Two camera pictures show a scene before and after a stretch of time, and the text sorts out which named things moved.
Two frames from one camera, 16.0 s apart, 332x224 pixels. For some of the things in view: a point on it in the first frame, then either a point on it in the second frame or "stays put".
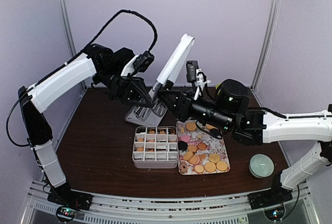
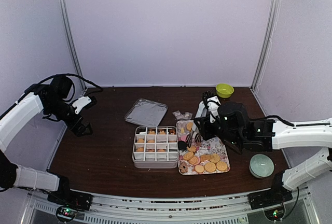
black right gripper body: x=184 y=106 -> x=228 y=137
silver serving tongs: x=174 y=65 -> x=197 y=134
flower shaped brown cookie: x=183 y=167 stays put
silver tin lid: x=151 y=116 stays put
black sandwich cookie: x=182 y=145 stays put
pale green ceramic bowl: x=261 y=166 stays put
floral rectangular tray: x=198 y=152 stays put
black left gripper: x=128 y=89 -> x=72 y=126
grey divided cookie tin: x=155 y=147 stays put
